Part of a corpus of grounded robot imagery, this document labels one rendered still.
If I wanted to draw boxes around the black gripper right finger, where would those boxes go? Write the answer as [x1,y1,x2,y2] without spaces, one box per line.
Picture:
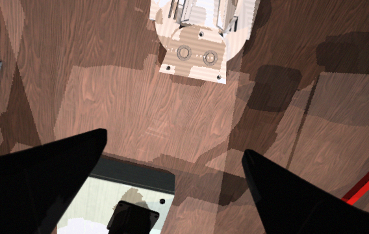
[242,149,369,234]

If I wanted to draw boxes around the red flat bar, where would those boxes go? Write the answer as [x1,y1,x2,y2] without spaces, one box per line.
[341,172,369,205]

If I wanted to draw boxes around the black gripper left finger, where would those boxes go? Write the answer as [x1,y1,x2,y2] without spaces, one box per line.
[0,128,107,234]

